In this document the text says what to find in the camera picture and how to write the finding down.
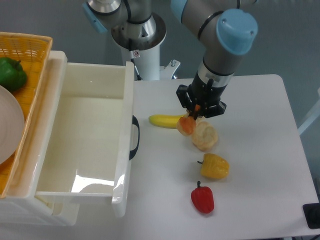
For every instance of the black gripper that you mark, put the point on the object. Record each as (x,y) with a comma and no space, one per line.
(204,94)

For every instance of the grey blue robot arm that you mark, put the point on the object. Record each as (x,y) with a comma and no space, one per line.
(226,31)

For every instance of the round bread roll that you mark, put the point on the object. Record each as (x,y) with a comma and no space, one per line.
(204,136)

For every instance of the white open upper drawer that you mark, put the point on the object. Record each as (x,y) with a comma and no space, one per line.
(88,157)

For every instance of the white drawer cabinet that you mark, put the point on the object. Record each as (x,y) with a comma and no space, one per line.
(21,206)

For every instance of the yellow banana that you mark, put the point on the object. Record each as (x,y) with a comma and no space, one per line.
(165,120)

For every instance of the yellow bell pepper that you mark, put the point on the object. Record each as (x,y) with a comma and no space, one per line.
(214,166)

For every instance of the red bell pepper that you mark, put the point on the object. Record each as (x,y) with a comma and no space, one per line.
(203,199)

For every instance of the black device at edge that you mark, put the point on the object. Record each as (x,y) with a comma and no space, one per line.
(312,215)

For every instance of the orange woven basket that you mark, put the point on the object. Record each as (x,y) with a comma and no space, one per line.
(32,53)

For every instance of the green bell pepper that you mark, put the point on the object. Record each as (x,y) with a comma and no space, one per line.
(12,74)

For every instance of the beige plate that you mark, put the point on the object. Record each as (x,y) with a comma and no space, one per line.
(12,123)

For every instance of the white table clamp bracket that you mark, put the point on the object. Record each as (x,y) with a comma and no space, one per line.
(172,68)

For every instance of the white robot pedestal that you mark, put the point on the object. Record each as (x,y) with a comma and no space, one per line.
(141,43)

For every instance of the black drawer handle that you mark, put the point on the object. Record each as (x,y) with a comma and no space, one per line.
(135,138)

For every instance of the white frame at right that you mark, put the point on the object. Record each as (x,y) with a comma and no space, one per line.
(312,115)

